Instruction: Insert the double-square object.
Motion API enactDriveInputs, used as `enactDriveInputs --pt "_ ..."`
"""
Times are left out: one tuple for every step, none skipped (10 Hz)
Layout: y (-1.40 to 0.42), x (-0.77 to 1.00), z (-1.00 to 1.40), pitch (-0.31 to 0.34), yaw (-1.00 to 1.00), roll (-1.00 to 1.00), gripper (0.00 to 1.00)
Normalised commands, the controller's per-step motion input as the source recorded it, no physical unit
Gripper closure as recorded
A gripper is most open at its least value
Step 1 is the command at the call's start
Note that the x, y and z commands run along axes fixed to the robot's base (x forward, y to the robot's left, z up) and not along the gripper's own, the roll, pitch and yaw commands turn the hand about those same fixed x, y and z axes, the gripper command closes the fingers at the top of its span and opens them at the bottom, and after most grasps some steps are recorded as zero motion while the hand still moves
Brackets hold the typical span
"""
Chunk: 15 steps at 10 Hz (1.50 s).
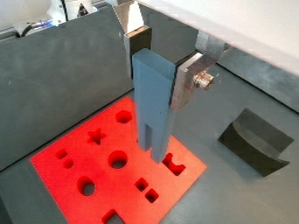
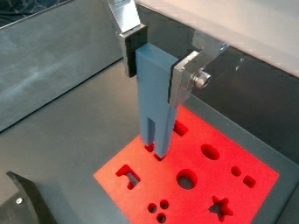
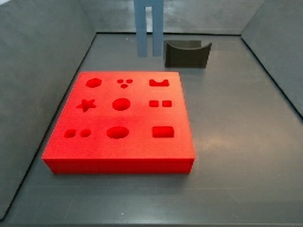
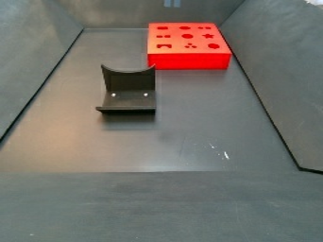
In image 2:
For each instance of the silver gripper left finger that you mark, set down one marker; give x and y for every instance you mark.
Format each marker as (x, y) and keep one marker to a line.
(129, 30)

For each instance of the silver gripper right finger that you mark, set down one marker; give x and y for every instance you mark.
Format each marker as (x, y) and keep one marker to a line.
(188, 73)

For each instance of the blue double-square peg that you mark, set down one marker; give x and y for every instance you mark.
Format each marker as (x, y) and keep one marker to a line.
(156, 113)

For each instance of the red foam shape board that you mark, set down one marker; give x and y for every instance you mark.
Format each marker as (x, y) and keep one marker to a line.
(208, 182)

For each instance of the black curved bracket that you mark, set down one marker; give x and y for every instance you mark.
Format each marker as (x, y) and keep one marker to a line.
(25, 207)

